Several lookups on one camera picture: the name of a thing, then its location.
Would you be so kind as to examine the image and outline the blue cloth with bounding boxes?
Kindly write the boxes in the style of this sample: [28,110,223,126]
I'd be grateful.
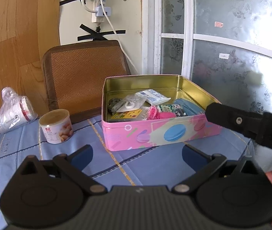
[173,98,205,116]

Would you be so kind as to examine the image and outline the patterned small pouch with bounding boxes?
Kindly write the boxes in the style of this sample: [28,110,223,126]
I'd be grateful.
[157,104,187,118]

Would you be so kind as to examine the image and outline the pink fluffy scrunchie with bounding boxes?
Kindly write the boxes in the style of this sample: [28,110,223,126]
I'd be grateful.
[146,105,177,121]

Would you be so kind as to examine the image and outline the yellow card packet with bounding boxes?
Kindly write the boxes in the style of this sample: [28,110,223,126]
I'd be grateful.
[108,109,143,122]

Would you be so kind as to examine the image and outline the white blue wipes packet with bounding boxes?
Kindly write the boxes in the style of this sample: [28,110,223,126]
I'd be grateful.
[135,89,171,106]

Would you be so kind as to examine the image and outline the smiley hook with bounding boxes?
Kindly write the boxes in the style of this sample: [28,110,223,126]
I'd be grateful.
[111,94,146,113]

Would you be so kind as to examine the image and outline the blue checked tablecloth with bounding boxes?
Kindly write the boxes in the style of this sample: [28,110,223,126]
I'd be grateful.
[0,114,255,230]

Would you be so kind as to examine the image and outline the pink tin box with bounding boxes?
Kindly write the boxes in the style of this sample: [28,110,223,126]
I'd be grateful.
[102,75,222,151]

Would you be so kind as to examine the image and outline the clear bag with white roll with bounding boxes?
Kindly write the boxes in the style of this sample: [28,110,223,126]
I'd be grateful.
[0,87,38,134]

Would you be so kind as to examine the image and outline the brown woven chair back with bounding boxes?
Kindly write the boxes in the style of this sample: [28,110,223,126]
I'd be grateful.
[41,40,131,124]

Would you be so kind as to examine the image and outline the wooden floor-pattern board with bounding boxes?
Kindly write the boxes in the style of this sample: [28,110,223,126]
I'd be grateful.
[0,0,60,115]

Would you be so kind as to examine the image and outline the white power cable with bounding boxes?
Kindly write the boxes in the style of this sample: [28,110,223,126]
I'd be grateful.
[82,0,140,75]

